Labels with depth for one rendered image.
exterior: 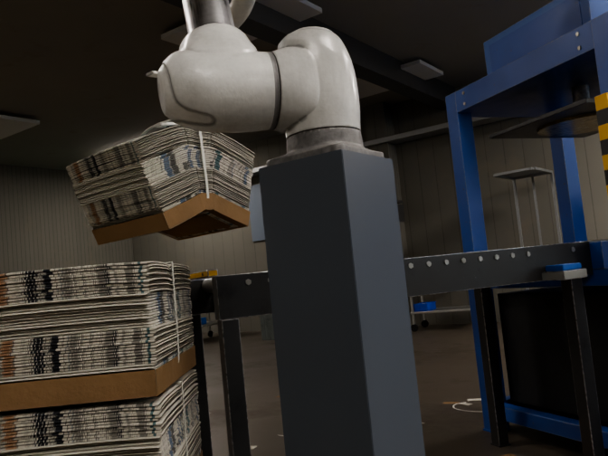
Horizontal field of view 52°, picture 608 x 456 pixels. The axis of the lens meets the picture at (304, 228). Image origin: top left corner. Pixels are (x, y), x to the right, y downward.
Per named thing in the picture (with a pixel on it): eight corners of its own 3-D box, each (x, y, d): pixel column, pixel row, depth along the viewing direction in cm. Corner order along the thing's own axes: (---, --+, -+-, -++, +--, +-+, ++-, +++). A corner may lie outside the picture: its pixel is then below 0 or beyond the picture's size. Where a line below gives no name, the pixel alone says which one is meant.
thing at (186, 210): (168, 229, 148) (162, 213, 147) (97, 245, 165) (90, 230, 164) (211, 207, 160) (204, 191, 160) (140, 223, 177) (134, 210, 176)
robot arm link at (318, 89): (375, 125, 122) (363, 16, 123) (285, 128, 117) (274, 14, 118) (346, 144, 137) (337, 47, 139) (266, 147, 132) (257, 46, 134)
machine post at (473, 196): (495, 433, 274) (454, 90, 286) (482, 430, 282) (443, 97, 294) (511, 430, 277) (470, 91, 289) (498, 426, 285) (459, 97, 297)
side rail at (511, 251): (219, 320, 167) (215, 276, 168) (214, 319, 172) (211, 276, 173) (594, 274, 217) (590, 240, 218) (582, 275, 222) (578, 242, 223)
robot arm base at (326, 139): (395, 161, 132) (393, 135, 133) (339, 149, 114) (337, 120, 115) (325, 175, 143) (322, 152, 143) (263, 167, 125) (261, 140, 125)
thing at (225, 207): (207, 206, 159) (210, 191, 161) (136, 224, 176) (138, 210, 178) (249, 226, 171) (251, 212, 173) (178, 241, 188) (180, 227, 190)
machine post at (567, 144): (597, 410, 296) (555, 93, 308) (583, 407, 304) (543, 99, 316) (611, 407, 300) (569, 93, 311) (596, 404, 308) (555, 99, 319)
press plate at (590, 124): (586, 106, 225) (585, 98, 225) (489, 141, 276) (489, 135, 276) (692, 107, 245) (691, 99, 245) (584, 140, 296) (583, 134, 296)
